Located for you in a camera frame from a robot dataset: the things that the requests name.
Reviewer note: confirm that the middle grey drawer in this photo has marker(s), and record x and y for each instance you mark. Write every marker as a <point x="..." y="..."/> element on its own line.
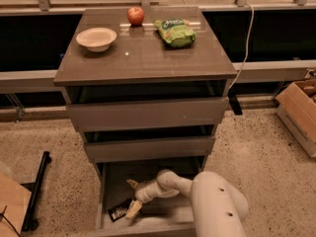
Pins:
<point x="132" y="150"/>

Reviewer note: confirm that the white paper bowl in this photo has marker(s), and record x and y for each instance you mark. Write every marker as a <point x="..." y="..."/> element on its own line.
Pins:
<point x="96" y="39"/>

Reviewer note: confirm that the green chip bag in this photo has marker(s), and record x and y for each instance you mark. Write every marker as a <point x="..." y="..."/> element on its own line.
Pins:
<point x="175" y="33"/>

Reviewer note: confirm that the black power adapter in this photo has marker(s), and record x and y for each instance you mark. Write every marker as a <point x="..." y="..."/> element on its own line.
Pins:
<point x="235" y="106"/>

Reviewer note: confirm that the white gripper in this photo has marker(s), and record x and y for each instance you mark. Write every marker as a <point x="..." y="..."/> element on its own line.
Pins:
<point x="143" y="193"/>

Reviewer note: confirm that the black metal stand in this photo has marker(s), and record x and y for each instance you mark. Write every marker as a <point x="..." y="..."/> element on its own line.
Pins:
<point x="30" y="222"/>

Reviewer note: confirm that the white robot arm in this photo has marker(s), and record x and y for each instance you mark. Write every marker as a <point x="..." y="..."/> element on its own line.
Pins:
<point x="218" y="207"/>

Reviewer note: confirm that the cardboard box right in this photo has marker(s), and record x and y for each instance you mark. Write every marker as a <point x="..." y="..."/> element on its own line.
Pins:
<point x="297" y="110"/>

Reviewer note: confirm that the bottom open grey drawer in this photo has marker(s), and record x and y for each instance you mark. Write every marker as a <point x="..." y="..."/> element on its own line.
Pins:
<point x="162" y="217"/>

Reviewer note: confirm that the top grey drawer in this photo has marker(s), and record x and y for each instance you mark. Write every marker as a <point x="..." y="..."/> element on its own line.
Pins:
<point x="151" y="114"/>

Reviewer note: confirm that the red apple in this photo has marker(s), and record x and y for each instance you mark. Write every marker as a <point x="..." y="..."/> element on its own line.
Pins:
<point x="135" y="16"/>

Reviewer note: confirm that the grey drawer cabinet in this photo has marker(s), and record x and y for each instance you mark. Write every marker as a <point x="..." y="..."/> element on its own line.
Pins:
<point x="140" y="67"/>

